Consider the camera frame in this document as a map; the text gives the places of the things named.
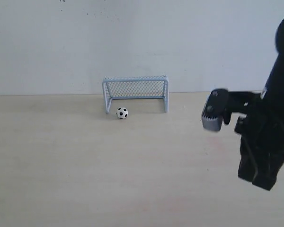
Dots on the black and white soccer ball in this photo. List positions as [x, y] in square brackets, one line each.
[122, 113]

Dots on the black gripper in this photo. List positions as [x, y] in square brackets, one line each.
[262, 129]

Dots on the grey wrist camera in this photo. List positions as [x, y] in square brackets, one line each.
[214, 108]

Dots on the small white soccer goal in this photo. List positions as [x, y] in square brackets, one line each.
[143, 87]

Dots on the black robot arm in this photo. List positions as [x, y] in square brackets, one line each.
[273, 91]

